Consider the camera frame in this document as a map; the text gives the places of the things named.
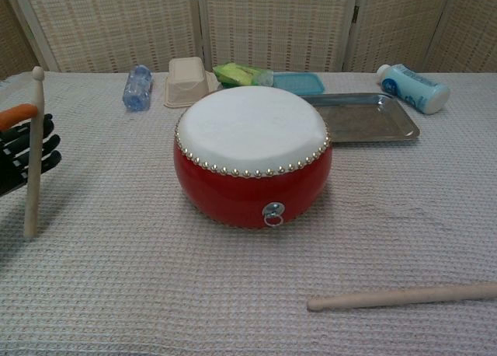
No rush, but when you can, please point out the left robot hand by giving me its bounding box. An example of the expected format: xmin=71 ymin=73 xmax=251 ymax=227
xmin=0 ymin=103 xmax=62 ymax=197

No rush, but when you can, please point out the stainless steel tray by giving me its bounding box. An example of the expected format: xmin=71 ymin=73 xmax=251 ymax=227
xmin=301 ymin=92 xmax=422 ymax=145

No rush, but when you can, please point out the teal plastic container lid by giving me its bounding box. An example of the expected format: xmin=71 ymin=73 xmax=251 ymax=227
xmin=271 ymin=72 xmax=326 ymax=97

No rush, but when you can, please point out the green wet wipes pack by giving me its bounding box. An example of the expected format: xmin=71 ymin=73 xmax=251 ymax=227
xmin=212 ymin=62 xmax=275 ymax=89

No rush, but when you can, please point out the beige takeaway box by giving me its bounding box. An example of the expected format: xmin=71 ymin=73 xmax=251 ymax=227
xmin=163 ymin=58 xmax=221 ymax=109

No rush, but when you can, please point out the beige woven tablecloth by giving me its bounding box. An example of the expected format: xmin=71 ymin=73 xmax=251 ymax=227
xmin=0 ymin=70 xmax=497 ymax=356

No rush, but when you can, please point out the woven folding screen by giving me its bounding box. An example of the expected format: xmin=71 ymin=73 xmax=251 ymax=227
xmin=0 ymin=0 xmax=497 ymax=82

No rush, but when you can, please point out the wooden drumstick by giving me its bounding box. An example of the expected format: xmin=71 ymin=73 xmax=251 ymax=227
xmin=306 ymin=282 xmax=497 ymax=312
xmin=23 ymin=65 xmax=46 ymax=239

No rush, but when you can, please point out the white and blue bottle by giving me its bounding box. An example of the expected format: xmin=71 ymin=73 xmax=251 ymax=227
xmin=375 ymin=64 xmax=451 ymax=115

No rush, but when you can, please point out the clear plastic water bottle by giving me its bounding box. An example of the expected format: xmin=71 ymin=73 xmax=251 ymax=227
xmin=122 ymin=64 xmax=154 ymax=112

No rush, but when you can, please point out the red drum with white skin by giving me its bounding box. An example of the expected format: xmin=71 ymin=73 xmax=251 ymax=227
xmin=173 ymin=85 xmax=333 ymax=230

